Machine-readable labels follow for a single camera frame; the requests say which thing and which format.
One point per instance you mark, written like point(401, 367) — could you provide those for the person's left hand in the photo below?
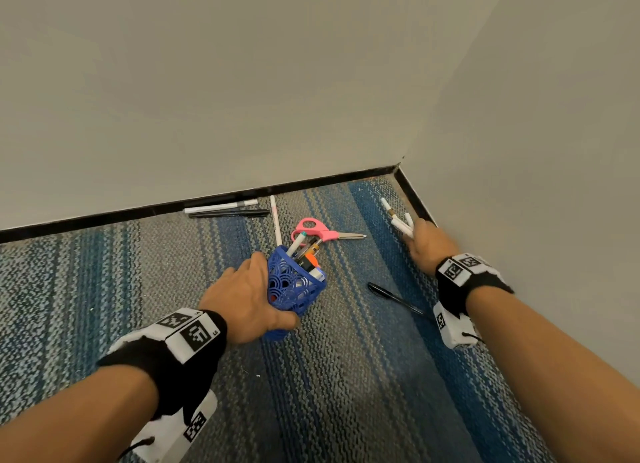
point(242, 303)

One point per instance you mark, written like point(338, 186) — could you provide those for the black left wrist camera band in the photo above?
point(165, 362)

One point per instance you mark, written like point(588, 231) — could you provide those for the person's right fingers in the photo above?
point(416, 238)

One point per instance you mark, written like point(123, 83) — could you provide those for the person's left forearm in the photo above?
point(75, 417)

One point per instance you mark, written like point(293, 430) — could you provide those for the black baseboard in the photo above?
point(200, 203)
point(415, 195)

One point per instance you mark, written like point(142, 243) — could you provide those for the person's left thumb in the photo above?
point(286, 321)

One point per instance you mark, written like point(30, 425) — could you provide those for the pink scissors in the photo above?
point(320, 232)

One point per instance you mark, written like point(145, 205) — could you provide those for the black ballpoint pen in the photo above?
point(395, 298)

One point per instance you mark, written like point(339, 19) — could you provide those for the blue lattice pen holder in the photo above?
point(295, 293)

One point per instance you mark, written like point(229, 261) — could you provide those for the white glue stick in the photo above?
point(317, 274)

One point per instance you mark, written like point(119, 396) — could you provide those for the person's right hand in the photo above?
point(431, 248)

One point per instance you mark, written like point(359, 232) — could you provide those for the black wrist camera band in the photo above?
point(165, 362)
point(462, 290)

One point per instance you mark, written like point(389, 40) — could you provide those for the white pen with gold band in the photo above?
point(387, 207)

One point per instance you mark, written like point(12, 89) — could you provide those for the thin white pink pen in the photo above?
point(276, 220)

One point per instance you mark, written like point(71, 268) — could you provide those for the orange marker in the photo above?
point(311, 263)

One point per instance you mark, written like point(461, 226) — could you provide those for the person's right forearm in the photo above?
point(555, 377)

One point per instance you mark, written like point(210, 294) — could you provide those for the white pen with black tip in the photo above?
point(220, 207)

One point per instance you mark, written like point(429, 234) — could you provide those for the black right wrist camera band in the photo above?
point(462, 290)

